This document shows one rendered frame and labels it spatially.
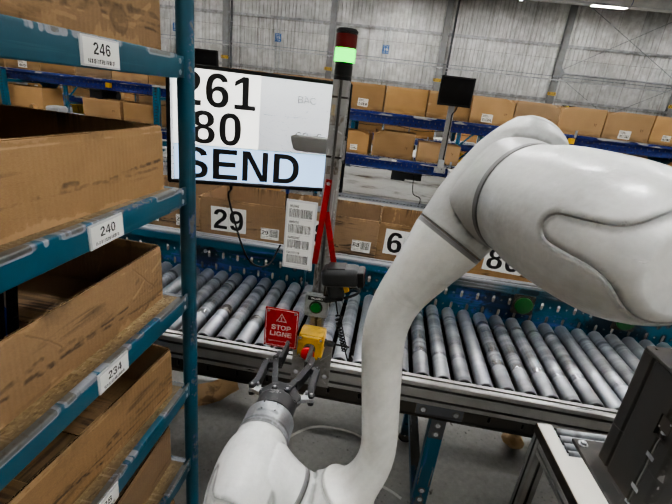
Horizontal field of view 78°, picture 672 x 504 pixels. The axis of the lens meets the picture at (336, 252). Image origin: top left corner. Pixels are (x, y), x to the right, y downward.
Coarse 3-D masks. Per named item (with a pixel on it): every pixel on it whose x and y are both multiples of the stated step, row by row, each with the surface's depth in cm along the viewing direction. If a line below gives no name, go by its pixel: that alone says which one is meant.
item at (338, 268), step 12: (336, 264) 113; (348, 264) 113; (324, 276) 110; (336, 276) 110; (348, 276) 109; (360, 276) 109; (336, 288) 112; (348, 288) 114; (324, 300) 114; (336, 300) 113
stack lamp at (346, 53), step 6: (336, 36) 97; (342, 36) 96; (348, 36) 96; (354, 36) 96; (336, 42) 97; (342, 42) 96; (348, 42) 96; (354, 42) 97; (336, 48) 98; (342, 48) 96; (348, 48) 96; (354, 48) 97; (336, 54) 98; (342, 54) 97; (348, 54) 97; (354, 54) 98; (336, 60) 98; (342, 60) 97; (348, 60) 97; (354, 60) 99
